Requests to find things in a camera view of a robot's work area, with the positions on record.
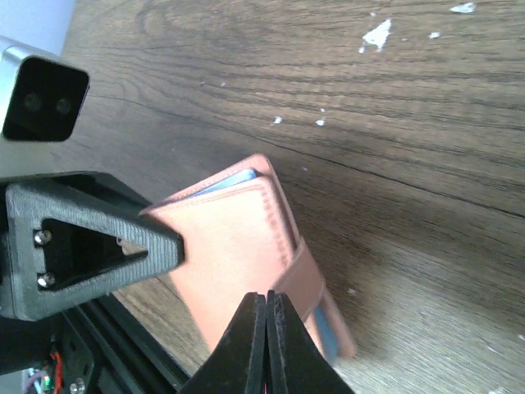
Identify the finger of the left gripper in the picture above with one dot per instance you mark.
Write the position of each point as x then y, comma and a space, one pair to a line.
66, 242

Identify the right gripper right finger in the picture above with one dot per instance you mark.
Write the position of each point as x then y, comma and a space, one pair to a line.
294, 364

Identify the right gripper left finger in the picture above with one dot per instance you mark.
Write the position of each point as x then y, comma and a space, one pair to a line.
237, 363

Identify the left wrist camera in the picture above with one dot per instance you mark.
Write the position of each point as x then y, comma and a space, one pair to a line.
41, 97

